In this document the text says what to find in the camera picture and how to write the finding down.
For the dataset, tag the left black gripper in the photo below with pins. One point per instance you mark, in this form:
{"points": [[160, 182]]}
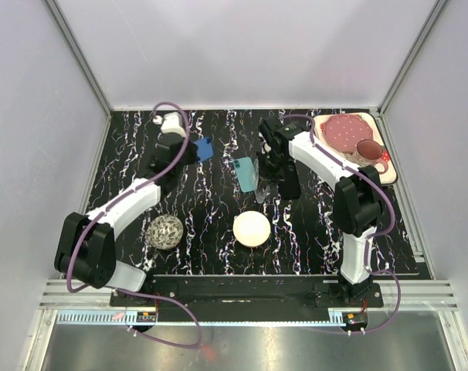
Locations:
{"points": [[192, 148]]}

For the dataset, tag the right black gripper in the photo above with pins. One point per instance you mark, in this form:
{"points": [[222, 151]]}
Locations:
{"points": [[269, 176]]}

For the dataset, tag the teal smartphone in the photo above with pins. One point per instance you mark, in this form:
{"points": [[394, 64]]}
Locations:
{"points": [[245, 174]]}

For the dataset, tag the blue smartphone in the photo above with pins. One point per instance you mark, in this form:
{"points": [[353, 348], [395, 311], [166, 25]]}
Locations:
{"points": [[204, 149]]}

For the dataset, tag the phone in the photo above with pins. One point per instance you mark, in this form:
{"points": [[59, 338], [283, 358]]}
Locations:
{"points": [[289, 187]]}

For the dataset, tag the clear transparent phone case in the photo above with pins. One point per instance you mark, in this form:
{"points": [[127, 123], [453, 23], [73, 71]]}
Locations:
{"points": [[262, 190]]}

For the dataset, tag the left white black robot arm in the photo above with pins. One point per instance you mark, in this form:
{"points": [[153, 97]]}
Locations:
{"points": [[86, 248]]}

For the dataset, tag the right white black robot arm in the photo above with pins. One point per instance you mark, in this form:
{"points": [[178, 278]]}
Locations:
{"points": [[358, 201]]}

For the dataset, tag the pink polka dot plate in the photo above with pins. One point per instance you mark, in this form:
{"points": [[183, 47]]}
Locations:
{"points": [[343, 132]]}

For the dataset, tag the white round lid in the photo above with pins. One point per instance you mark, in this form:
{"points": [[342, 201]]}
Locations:
{"points": [[251, 229]]}

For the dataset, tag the leaf patterned round bowl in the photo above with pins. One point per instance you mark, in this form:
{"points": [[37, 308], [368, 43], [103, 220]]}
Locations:
{"points": [[165, 232]]}

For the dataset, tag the pink ghost pattern mug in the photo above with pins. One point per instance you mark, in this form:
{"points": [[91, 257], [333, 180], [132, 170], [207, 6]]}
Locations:
{"points": [[370, 152]]}

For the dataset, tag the strawberry print cream tray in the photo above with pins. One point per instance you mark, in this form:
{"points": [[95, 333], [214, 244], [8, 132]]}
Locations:
{"points": [[386, 179]]}

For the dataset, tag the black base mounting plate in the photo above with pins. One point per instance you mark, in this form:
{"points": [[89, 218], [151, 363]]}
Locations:
{"points": [[319, 290]]}

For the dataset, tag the left small controller board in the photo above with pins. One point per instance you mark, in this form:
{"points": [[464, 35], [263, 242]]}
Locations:
{"points": [[146, 316]]}

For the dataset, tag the small controller board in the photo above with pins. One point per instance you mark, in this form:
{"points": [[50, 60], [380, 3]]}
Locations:
{"points": [[359, 319], [146, 316]]}

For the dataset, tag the right small controller board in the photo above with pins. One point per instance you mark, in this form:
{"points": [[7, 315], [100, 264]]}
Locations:
{"points": [[359, 319]]}

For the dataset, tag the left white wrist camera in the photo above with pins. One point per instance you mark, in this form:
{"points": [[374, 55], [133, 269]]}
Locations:
{"points": [[171, 123]]}

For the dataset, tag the aluminium frame rail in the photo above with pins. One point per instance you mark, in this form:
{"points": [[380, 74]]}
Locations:
{"points": [[436, 295]]}

